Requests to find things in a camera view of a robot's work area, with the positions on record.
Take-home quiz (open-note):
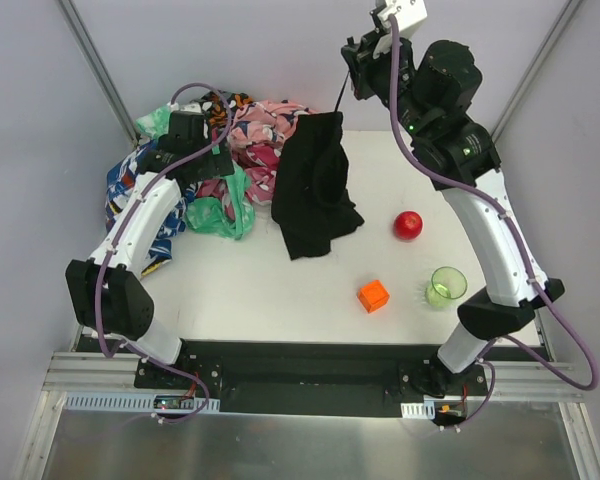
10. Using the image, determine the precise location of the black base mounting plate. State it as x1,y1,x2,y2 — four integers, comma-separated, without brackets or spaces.
74,335,551,417

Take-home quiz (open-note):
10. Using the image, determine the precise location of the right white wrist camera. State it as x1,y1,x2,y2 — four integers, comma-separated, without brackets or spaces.
371,0,428,59

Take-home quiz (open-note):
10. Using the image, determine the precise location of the blue white patterned cloth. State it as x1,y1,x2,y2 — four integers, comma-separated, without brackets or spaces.
92,142,185,278

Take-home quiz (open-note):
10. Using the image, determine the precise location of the left white cable duct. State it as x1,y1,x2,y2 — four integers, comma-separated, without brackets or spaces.
65,392,220,415

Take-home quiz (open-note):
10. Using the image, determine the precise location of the orange black camouflage cloth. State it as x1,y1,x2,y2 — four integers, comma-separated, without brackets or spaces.
199,89,255,136

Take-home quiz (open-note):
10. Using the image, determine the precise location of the light pink patterned cloth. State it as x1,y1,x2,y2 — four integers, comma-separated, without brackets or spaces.
228,100,316,155

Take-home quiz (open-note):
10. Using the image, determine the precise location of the orange cube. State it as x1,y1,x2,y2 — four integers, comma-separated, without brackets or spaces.
357,280,390,313

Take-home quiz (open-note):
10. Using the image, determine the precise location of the right white cable duct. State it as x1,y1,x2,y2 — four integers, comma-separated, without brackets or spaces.
400,402,469,420

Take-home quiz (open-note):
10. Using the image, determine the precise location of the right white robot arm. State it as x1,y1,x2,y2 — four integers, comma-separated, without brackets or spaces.
341,30,565,398

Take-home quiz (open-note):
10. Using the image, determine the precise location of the white cable duct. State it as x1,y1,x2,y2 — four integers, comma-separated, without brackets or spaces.
65,392,220,415
400,402,469,420

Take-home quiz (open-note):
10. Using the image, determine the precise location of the red apple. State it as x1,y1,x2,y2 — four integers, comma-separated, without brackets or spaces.
393,211,423,241

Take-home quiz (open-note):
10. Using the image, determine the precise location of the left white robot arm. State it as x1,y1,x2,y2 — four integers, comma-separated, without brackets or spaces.
65,111,233,365

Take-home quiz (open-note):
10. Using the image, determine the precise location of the green tie-dye cloth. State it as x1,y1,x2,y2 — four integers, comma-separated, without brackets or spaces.
136,103,255,239

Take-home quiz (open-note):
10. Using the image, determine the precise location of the green transparent cup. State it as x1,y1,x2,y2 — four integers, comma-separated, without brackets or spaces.
425,266,468,308

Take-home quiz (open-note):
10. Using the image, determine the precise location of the magenta pink camouflage cloth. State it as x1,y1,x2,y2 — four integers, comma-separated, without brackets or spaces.
196,144,281,221

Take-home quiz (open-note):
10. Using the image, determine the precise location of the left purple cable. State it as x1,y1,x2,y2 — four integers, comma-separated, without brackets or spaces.
94,83,234,426

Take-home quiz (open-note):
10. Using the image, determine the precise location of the left aluminium frame post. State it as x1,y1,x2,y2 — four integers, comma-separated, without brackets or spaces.
56,0,140,145

